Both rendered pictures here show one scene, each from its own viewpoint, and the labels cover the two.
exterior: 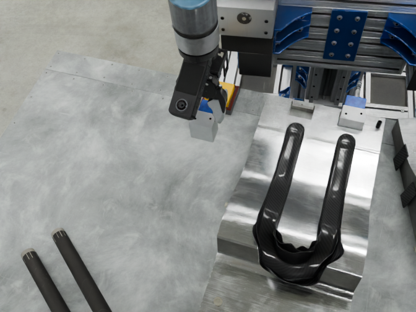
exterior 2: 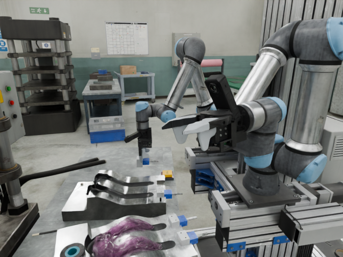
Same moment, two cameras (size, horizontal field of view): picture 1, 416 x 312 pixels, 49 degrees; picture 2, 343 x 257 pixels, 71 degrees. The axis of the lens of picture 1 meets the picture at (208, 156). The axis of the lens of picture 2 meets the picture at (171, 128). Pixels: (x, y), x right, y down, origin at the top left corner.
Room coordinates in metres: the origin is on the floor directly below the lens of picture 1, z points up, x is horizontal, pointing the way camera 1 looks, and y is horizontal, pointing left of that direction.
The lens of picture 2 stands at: (0.08, -1.26, 1.61)
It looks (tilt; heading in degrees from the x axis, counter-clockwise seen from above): 19 degrees down; 61
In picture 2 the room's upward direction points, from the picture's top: straight up
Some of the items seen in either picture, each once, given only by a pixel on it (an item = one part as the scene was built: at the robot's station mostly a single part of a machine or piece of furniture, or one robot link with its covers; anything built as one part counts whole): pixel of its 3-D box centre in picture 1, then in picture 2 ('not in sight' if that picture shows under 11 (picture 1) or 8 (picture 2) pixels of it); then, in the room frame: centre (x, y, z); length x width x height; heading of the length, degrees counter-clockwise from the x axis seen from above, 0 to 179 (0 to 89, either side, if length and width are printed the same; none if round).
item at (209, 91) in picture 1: (202, 62); (144, 137); (0.58, -0.02, 1.09); 0.09 x 0.08 x 0.12; 154
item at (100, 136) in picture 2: not in sight; (107, 132); (1.04, 2.89, 0.11); 0.61 x 0.41 x 0.22; 165
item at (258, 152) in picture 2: not in sight; (254, 144); (0.60, -0.81, 1.34); 0.11 x 0.08 x 0.11; 98
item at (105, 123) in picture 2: not in sight; (106, 123); (1.04, 2.88, 0.28); 0.61 x 0.41 x 0.15; 165
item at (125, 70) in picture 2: not in sight; (128, 71); (2.35, 5.36, 0.94); 0.41 x 0.33 x 0.29; 173
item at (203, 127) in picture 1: (210, 108); (147, 161); (0.59, -0.02, 0.93); 0.13 x 0.05 x 0.05; 154
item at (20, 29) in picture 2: not in sight; (49, 75); (0.31, 4.39, 1.03); 1.54 x 0.94 x 2.06; 75
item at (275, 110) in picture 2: not in sight; (264, 113); (0.60, -0.83, 1.43); 0.11 x 0.08 x 0.09; 8
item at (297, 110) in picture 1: (301, 114); (161, 185); (0.59, -0.22, 0.87); 0.05 x 0.05 x 0.04; 64
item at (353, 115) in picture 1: (355, 103); (169, 194); (0.58, -0.34, 0.89); 0.13 x 0.05 x 0.05; 154
